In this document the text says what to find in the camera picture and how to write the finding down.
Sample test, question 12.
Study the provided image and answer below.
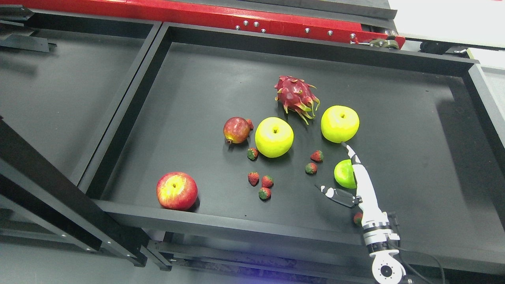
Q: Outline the strawberry lower middle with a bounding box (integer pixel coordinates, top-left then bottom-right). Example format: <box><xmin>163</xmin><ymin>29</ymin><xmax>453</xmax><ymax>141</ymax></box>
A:
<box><xmin>261</xmin><ymin>176</ymin><xmax>274</xmax><ymax>188</ymax></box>

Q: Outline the red metal beam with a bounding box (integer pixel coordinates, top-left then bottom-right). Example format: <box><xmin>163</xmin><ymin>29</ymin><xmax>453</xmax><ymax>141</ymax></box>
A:
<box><xmin>1</xmin><ymin>0</ymin><xmax>406</xmax><ymax>49</ymax></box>

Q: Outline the strawberry lowest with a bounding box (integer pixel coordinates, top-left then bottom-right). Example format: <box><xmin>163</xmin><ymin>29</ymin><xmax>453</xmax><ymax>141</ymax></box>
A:
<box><xmin>258</xmin><ymin>187</ymin><xmax>272</xmax><ymax>201</ymax></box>

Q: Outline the green apple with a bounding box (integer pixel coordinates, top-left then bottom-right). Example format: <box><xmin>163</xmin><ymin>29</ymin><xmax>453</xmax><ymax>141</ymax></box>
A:
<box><xmin>334</xmin><ymin>159</ymin><xmax>357</xmax><ymax>189</ymax></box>

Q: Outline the strawberry lower left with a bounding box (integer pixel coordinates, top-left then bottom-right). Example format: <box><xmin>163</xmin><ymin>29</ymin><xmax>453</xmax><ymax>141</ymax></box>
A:
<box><xmin>247</xmin><ymin>172</ymin><xmax>260</xmax><ymax>187</ymax></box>

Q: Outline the strawberry centre lower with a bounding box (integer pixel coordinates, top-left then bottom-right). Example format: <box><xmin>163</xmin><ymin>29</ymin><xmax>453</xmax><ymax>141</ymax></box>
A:
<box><xmin>304</xmin><ymin>162</ymin><xmax>318</xmax><ymax>174</ymax></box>

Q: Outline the strawberry centre upper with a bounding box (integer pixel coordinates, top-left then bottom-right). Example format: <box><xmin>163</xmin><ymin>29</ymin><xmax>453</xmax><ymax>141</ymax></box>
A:
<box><xmin>310</xmin><ymin>150</ymin><xmax>324</xmax><ymax>163</ymax></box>

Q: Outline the pink dragon fruit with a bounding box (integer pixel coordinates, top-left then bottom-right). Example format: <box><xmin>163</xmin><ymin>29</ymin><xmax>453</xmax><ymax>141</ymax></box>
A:
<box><xmin>274</xmin><ymin>75</ymin><xmax>320</xmax><ymax>125</ymax></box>

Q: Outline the black metal shelf rack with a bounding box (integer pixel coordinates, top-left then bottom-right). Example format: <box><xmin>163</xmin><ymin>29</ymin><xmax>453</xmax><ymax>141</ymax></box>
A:
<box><xmin>1</xmin><ymin>5</ymin><xmax>504</xmax><ymax>284</ymax></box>

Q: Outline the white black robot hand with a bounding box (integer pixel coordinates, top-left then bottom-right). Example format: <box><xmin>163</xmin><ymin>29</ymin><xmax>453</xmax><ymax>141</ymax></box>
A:
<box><xmin>315</xmin><ymin>142</ymin><xmax>390</xmax><ymax>232</ymax></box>

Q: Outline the yellow apple right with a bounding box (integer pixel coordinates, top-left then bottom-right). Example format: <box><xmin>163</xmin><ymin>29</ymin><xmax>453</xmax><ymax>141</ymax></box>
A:
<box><xmin>320</xmin><ymin>105</ymin><xmax>360</xmax><ymax>143</ymax></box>

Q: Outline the red apple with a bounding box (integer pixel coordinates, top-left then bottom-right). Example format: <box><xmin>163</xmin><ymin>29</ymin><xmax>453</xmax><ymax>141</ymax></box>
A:
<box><xmin>156</xmin><ymin>172</ymin><xmax>198</xmax><ymax>211</ymax></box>

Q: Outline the strawberry behind wrist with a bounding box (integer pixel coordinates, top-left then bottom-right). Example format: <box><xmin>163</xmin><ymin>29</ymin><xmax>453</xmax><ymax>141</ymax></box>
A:
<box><xmin>352</xmin><ymin>212</ymin><xmax>363</xmax><ymax>226</ymax></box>

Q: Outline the strawberry below yellow apple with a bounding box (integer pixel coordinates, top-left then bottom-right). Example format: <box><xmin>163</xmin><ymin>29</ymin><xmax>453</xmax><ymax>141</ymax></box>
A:
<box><xmin>247</xmin><ymin>148</ymin><xmax>259</xmax><ymax>161</ymax></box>

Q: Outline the yellow apple left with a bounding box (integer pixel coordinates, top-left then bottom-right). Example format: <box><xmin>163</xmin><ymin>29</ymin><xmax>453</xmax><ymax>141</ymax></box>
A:
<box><xmin>254</xmin><ymin>117</ymin><xmax>294</xmax><ymax>158</ymax></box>

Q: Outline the yellow apple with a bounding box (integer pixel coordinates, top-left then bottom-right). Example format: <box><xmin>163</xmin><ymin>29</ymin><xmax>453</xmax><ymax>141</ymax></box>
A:
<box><xmin>254</xmin><ymin>117</ymin><xmax>294</xmax><ymax>158</ymax></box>
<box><xmin>320</xmin><ymin>105</ymin><xmax>360</xmax><ymax>143</ymax></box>

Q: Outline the dark red pomegranate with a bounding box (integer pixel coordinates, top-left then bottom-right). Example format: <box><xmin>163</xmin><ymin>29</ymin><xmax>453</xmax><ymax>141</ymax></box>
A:
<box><xmin>223</xmin><ymin>117</ymin><xmax>251</xmax><ymax>144</ymax></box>

